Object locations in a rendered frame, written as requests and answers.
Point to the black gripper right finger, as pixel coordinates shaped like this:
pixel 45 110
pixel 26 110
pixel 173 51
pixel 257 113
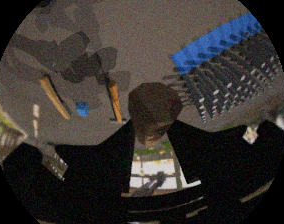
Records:
pixel 195 149

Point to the blue tape strip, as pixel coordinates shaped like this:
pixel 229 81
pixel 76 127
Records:
pixel 215 41

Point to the blue rectangular block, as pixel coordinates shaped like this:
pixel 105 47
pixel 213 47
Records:
pixel 82 109

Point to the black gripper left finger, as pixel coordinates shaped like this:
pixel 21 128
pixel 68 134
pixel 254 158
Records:
pixel 113 156

